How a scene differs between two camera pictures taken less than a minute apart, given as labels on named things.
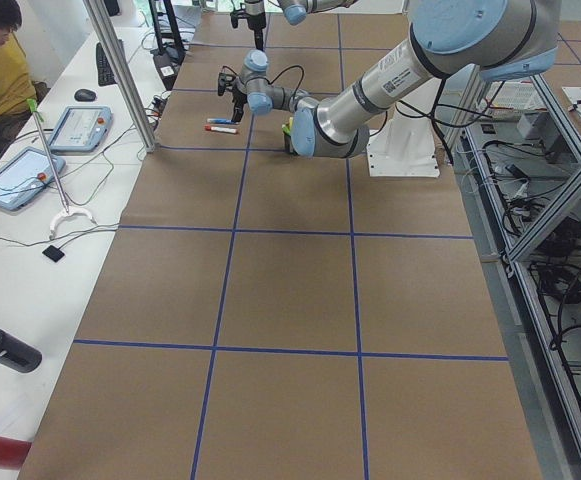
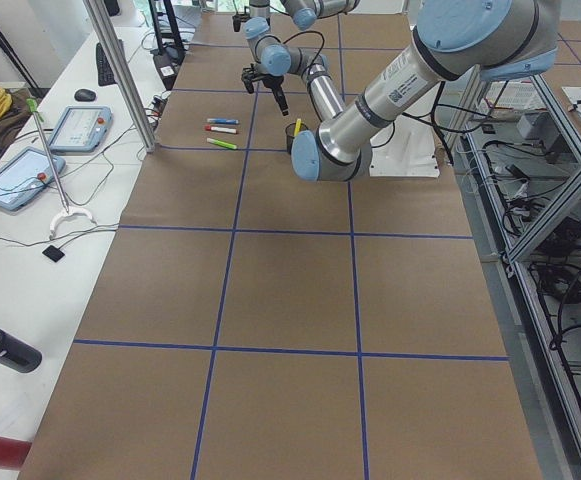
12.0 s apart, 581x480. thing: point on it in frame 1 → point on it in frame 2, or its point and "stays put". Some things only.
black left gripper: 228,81 → 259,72
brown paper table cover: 267,315 stays put
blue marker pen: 221,121 stays put
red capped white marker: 221,129 stays put
